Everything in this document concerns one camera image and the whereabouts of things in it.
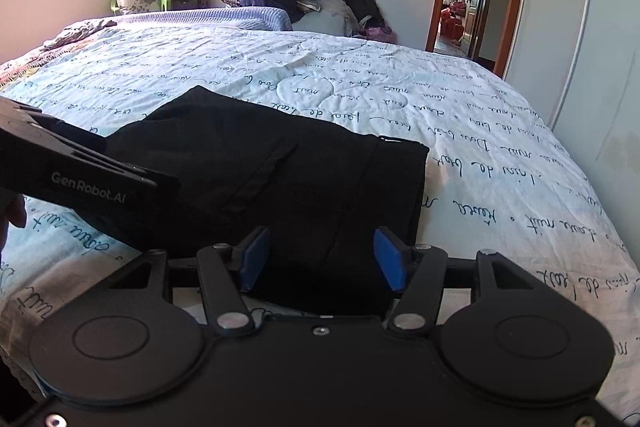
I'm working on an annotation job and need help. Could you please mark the purple bag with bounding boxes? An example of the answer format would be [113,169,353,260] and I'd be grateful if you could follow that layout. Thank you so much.
[360,24,399,44]

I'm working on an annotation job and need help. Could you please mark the grey pillow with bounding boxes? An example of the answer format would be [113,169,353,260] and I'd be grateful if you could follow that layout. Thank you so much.
[292,0,361,38]

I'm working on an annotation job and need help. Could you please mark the black backpack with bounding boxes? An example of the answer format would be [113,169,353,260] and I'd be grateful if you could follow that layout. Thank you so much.
[345,0,384,30]

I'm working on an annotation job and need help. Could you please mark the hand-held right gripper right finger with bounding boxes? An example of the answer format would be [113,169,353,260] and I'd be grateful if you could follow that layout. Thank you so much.
[374,227,538,337]

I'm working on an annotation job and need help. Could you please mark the brown crumpled cloth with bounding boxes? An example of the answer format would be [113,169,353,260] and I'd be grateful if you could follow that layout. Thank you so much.
[42,18,119,50]

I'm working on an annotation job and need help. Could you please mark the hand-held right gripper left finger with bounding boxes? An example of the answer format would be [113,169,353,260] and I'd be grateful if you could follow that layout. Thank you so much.
[107,227,272,337]

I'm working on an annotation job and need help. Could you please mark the white script-printed quilt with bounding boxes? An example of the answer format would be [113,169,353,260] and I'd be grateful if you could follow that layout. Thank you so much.
[0,19,640,423]

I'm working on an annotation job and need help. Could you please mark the black pants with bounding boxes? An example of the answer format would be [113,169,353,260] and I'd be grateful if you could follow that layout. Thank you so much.
[102,86,431,314]

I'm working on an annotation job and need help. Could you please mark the red sofa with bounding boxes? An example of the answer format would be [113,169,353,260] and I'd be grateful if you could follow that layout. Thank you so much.
[440,2,467,40]

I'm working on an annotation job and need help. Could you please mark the blue knitted blanket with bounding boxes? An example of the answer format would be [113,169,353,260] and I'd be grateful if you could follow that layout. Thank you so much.
[115,6,293,32]

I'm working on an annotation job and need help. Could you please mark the person's left hand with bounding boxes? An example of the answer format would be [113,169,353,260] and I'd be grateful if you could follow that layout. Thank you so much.
[0,191,27,268]

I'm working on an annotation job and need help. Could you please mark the floral bed sheet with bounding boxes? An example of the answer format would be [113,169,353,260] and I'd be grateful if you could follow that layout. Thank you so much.
[0,47,67,94]

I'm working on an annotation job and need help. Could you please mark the white sliding-door wardrobe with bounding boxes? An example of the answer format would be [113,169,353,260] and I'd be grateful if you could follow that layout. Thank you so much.
[502,0,640,190]

